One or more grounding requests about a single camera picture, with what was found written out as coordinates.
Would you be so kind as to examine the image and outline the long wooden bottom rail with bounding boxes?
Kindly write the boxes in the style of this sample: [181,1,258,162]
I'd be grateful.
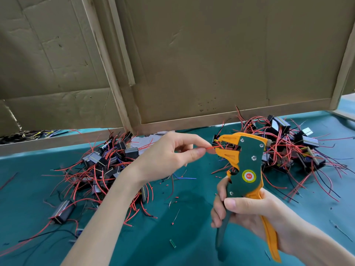
[135,98,332,135]

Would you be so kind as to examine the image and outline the pile of wired transformers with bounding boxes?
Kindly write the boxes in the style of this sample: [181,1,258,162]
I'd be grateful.
[213,105,355,200]
[0,127,159,250]

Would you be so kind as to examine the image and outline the heap of black cables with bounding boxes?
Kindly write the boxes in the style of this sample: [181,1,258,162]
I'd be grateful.
[0,129,67,144]

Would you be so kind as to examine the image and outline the person's left forearm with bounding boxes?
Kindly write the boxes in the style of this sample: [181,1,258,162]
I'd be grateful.
[61,175,145,266]

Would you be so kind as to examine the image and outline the person's right hand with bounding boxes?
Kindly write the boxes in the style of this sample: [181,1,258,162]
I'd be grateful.
[211,175,297,250]

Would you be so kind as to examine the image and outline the smooth brown cardboard panel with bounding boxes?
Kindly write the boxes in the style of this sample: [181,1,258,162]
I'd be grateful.
[118,0,355,124]

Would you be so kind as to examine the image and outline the person's left hand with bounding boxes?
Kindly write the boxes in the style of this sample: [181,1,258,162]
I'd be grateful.
[126,132,214,186]

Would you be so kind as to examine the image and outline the wooden corner post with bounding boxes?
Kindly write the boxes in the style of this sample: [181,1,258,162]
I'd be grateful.
[329,30,355,110]

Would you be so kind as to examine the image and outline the transformer with wires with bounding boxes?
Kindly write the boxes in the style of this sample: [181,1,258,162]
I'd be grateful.
[139,144,223,205]

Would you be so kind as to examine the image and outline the short wooden bottom rail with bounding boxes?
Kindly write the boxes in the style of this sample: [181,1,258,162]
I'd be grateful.
[0,128,125,157]

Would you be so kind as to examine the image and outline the creased brown cardboard panel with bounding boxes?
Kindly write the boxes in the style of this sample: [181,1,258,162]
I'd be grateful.
[0,0,124,135]

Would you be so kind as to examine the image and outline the orange green wire strippers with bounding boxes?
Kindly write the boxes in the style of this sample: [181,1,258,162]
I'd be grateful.
[213,132,281,263]

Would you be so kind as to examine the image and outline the crumpled grey plastic bag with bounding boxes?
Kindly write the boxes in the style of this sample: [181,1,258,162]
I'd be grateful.
[129,131,167,154]

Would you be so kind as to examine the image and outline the wide wooden post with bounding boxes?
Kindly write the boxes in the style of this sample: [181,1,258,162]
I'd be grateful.
[81,0,133,132]

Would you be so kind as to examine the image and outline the flat grey board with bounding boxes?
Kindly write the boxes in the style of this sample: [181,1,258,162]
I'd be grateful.
[333,94,355,121]

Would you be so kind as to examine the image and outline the person's right forearm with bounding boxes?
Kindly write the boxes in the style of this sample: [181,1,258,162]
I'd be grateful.
[280,221,355,266]

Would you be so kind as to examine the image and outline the thin wooden strip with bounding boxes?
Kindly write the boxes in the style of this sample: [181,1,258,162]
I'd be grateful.
[107,0,136,86]

